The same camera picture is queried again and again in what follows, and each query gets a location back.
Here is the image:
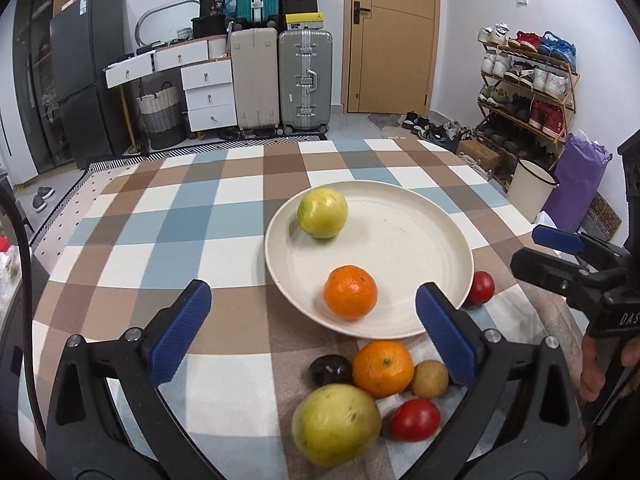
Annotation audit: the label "red cherry tomato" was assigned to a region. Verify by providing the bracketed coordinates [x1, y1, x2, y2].
[468, 271, 496, 304]
[390, 399, 442, 442]

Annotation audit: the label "brown longan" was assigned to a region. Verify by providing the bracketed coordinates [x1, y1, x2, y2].
[411, 360, 449, 399]

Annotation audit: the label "orange tangerine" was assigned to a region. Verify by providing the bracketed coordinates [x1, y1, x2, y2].
[322, 266, 378, 321]
[352, 340, 414, 399]

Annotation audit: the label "large yellow-green guava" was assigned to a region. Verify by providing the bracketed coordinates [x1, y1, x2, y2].
[291, 384, 382, 467]

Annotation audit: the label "dark plum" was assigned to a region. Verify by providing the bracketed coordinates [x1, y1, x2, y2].
[308, 354, 352, 387]

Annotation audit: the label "person's right hand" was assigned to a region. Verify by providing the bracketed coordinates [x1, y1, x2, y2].
[579, 334, 640, 403]

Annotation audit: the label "white enamel bucket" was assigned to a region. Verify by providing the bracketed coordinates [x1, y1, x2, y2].
[506, 158, 559, 223]

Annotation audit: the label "purple bag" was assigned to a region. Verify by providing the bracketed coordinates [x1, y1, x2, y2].
[544, 130, 613, 232]

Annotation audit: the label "cardboard box on floor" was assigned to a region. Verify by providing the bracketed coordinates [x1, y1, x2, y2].
[457, 139, 501, 172]

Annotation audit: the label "wooden shoe rack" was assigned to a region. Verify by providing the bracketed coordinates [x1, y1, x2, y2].
[474, 28, 580, 188]

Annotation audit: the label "cream round plate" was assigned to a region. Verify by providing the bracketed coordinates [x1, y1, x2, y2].
[265, 180, 474, 339]

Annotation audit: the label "checkered tablecloth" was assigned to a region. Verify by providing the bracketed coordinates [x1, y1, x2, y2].
[34, 139, 585, 479]

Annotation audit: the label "wooden door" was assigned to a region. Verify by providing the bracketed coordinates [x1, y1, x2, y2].
[341, 0, 440, 114]

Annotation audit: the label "glass door cabinet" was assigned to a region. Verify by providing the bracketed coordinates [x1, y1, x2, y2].
[13, 0, 70, 174]

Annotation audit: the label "silver aluminium suitcase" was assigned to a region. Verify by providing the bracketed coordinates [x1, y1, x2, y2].
[278, 29, 333, 134]

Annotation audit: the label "woven laundry basket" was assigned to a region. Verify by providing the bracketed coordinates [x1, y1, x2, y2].
[136, 81, 186, 151]

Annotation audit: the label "stacked shoe boxes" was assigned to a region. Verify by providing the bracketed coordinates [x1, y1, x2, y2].
[279, 0, 324, 32]

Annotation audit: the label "beige suitcase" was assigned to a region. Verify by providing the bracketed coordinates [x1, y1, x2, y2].
[230, 27, 280, 130]

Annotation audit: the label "white drawer desk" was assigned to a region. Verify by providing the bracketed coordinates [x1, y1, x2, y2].
[104, 35, 238, 151]

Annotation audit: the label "black refrigerator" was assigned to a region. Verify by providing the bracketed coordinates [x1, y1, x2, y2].
[50, 0, 130, 169]

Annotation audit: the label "black cable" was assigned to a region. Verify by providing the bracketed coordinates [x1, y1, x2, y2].
[0, 188, 49, 441]

